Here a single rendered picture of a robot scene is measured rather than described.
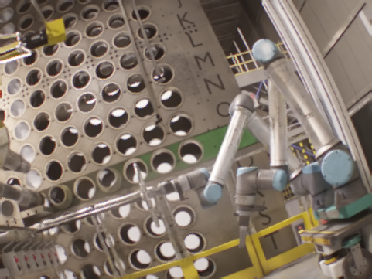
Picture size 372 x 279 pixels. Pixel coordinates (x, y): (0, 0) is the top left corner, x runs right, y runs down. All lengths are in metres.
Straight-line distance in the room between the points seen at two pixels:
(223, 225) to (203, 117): 1.08
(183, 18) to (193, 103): 1.03
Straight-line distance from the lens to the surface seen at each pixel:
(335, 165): 1.71
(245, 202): 1.84
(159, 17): 4.71
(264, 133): 2.48
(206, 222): 4.09
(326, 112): 2.35
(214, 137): 4.20
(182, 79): 4.36
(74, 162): 4.89
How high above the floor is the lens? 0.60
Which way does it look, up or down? 10 degrees up
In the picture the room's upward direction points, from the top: 21 degrees counter-clockwise
